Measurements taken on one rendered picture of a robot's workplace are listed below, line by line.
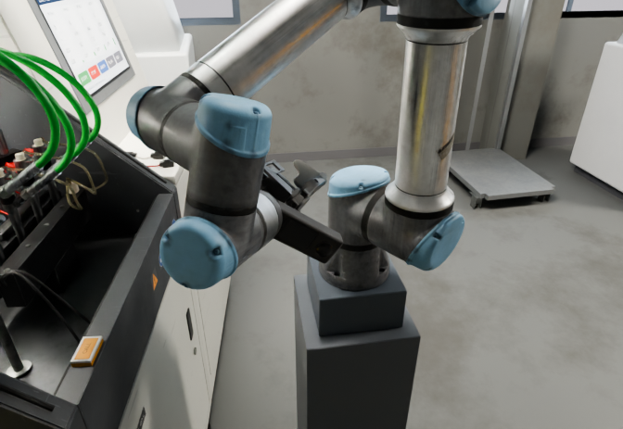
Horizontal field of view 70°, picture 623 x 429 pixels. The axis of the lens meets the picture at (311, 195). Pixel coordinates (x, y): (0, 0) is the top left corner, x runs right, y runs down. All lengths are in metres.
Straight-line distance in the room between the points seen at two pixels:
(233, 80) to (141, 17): 1.96
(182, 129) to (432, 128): 0.37
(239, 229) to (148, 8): 2.10
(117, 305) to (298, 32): 0.56
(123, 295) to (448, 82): 0.66
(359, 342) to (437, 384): 1.04
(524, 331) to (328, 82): 2.18
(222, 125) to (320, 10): 0.27
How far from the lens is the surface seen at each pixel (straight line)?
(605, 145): 3.76
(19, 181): 0.92
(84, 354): 0.80
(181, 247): 0.45
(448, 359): 2.07
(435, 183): 0.73
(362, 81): 3.55
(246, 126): 0.43
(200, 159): 0.44
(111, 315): 0.86
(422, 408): 1.89
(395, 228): 0.76
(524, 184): 3.32
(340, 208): 0.84
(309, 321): 1.00
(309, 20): 0.63
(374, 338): 0.97
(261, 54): 0.58
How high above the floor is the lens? 1.50
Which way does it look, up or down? 29 degrees down
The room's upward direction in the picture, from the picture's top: straight up
